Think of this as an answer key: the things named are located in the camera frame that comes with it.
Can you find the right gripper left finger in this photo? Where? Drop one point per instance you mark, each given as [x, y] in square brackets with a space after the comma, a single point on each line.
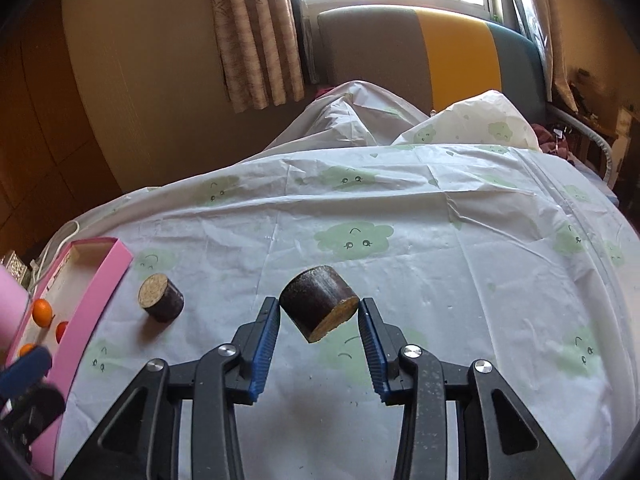
[138, 438]

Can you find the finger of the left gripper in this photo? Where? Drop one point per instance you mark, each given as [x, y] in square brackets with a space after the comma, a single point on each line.
[25, 372]
[29, 416]

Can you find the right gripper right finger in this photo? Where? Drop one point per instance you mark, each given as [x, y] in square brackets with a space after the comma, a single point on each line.
[498, 437]

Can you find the red cherry tomato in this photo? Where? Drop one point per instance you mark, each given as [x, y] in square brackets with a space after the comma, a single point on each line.
[60, 331]

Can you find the orange tangerine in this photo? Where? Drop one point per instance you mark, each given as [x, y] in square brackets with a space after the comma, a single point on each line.
[26, 349]
[42, 313]

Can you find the dark cylinder piece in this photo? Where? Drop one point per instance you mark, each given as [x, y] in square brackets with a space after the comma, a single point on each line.
[317, 301]
[160, 298]

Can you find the pink electric kettle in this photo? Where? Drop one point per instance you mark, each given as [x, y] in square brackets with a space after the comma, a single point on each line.
[13, 302]

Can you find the pink shallow box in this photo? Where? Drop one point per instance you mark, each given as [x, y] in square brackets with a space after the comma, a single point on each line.
[78, 286]

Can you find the silver ornate tissue box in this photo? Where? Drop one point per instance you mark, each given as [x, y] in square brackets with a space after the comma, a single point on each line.
[16, 268]

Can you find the white cloud-print tablecloth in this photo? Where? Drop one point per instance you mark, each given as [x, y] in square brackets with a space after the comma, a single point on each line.
[472, 241]

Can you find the cluttered side cabinet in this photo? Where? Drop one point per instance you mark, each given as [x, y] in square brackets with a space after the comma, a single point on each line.
[602, 110]

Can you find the grey yellow teal sofa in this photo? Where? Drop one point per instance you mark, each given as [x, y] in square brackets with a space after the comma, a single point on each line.
[432, 58]

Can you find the left beige curtain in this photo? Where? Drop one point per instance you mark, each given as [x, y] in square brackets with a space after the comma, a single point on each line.
[257, 43]

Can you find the beige curtain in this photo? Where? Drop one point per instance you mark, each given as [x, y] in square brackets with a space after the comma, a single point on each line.
[257, 43]
[540, 21]

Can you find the right beige curtain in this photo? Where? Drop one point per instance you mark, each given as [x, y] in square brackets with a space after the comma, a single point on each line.
[540, 21]

